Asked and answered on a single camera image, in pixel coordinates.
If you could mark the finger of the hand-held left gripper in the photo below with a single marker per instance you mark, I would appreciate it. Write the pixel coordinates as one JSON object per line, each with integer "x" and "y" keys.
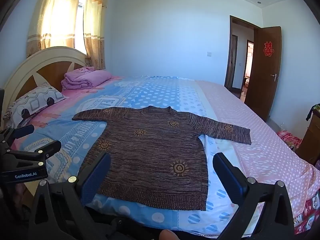
{"x": 51, "y": 148}
{"x": 21, "y": 131}

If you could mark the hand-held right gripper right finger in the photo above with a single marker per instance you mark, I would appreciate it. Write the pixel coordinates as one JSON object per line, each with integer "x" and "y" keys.
{"x": 228, "y": 177}

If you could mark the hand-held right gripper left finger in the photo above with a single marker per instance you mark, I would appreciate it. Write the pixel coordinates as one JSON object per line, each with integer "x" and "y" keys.
{"x": 96, "y": 177}

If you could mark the brown knit sweater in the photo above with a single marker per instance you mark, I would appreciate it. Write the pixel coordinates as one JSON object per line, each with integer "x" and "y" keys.
{"x": 150, "y": 160}

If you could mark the person's right hand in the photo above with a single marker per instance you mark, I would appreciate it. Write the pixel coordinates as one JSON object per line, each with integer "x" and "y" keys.
{"x": 167, "y": 235}

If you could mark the patterned white pillow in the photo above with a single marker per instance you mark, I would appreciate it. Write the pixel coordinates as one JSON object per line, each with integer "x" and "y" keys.
{"x": 32, "y": 102}

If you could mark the pink dotted bedsheet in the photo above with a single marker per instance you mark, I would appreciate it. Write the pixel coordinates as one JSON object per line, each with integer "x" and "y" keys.
{"x": 260, "y": 155}

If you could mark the cream and wood headboard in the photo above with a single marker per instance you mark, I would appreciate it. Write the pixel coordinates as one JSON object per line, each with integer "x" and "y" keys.
{"x": 53, "y": 71}

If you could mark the red printed cloth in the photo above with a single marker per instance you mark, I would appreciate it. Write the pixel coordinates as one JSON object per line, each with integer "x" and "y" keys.
{"x": 288, "y": 138}

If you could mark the folded pink blanket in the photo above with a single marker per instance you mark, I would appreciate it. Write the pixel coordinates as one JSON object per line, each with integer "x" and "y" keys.
{"x": 85, "y": 78}

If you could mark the red printed bed cover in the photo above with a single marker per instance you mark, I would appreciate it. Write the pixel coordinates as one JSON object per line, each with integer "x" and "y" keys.
{"x": 308, "y": 212}

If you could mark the wooden cabinet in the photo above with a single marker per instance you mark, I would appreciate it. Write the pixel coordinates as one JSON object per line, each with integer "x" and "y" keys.
{"x": 311, "y": 140}

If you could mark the blue dotted printed blanket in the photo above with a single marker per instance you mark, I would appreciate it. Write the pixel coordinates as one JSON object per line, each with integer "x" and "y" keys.
{"x": 155, "y": 95}

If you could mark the brown wooden door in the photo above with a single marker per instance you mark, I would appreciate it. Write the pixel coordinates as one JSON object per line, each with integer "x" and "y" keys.
{"x": 262, "y": 80}

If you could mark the dark cloth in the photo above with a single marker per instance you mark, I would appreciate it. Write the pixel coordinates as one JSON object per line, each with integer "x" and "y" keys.
{"x": 313, "y": 111}

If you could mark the yellow patterned curtain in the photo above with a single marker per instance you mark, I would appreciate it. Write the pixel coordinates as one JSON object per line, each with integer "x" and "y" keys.
{"x": 53, "y": 15}
{"x": 96, "y": 25}

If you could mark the red paper door decoration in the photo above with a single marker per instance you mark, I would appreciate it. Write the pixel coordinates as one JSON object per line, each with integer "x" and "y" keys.
{"x": 268, "y": 49}

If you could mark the brown door frame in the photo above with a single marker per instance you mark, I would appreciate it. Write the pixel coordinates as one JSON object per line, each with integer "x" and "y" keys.
{"x": 228, "y": 55}

